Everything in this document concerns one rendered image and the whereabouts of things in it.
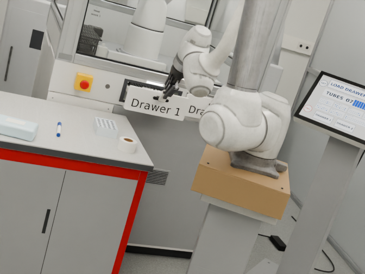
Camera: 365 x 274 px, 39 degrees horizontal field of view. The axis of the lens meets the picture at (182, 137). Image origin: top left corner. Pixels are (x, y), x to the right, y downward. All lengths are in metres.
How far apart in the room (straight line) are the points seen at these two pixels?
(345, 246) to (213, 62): 2.19
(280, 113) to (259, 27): 0.33
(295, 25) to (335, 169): 3.60
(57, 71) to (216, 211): 0.97
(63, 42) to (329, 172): 1.44
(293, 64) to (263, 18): 4.55
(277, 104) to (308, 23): 4.40
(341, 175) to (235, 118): 1.17
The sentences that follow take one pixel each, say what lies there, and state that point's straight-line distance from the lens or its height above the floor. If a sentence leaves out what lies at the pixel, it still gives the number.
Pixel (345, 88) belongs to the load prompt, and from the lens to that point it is 2.72.
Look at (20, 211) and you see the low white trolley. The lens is 1.96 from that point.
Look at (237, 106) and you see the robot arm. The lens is 1.65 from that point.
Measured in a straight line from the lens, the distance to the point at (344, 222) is 3.83.
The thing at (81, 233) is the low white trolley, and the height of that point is 0.44.
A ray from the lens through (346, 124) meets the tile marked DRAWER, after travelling 2.60.
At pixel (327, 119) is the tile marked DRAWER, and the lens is 2.61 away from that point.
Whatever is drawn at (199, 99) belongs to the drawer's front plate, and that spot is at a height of 0.91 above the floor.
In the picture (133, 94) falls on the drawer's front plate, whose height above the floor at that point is 0.89.
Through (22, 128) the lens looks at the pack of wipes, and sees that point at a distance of 1.86.
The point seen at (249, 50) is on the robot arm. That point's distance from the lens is 1.66.
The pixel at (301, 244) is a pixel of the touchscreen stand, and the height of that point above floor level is 0.33.
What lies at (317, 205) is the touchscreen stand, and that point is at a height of 0.56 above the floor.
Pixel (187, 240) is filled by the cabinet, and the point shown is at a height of 0.13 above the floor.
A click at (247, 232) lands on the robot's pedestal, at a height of 0.65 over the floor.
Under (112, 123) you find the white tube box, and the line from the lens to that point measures 2.18.
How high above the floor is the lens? 1.42
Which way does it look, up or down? 16 degrees down
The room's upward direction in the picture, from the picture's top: 17 degrees clockwise
